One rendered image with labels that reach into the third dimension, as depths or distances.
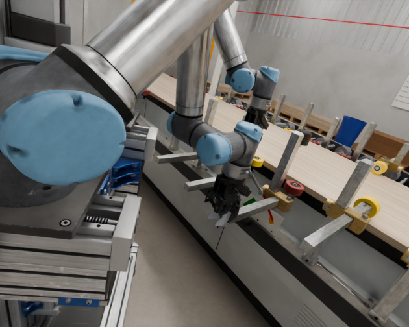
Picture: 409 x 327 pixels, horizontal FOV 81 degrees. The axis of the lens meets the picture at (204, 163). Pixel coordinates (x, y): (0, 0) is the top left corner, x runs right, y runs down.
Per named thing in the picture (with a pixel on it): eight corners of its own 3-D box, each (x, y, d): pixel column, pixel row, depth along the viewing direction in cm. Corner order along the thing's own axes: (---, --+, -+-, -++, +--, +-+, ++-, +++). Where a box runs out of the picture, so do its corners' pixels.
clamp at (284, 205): (283, 213, 98) (287, 202, 96) (258, 194, 106) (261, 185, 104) (290, 209, 101) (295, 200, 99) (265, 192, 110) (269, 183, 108)
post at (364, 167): (306, 271, 93) (372, 163, 73) (298, 264, 96) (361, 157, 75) (311, 267, 96) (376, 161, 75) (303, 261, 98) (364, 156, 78)
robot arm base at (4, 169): (-52, 199, 36) (-68, 139, 32) (10, 156, 49) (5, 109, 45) (57, 213, 39) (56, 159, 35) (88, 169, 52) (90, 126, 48)
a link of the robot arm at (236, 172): (237, 154, 74) (257, 167, 68) (233, 167, 76) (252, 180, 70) (220, 156, 69) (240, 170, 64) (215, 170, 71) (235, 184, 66)
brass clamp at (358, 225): (357, 235, 77) (365, 224, 75) (319, 210, 86) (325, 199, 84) (363, 230, 81) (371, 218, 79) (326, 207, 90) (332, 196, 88)
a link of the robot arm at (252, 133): (228, 120, 63) (247, 119, 69) (217, 157, 68) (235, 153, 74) (253, 132, 59) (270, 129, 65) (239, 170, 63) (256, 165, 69)
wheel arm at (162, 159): (158, 165, 115) (159, 157, 114) (154, 162, 118) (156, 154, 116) (222, 157, 143) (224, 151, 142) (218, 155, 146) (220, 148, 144)
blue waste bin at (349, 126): (347, 150, 576) (362, 123, 546) (326, 141, 613) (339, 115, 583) (356, 150, 609) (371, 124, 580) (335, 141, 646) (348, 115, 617)
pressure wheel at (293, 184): (287, 212, 104) (298, 190, 99) (273, 201, 109) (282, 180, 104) (297, 207, 109) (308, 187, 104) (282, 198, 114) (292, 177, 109)
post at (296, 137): (257, 231, 110) (300, 133, 90) (252, 226, 112) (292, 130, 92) (262, 229, 112) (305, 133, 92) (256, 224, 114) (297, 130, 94)
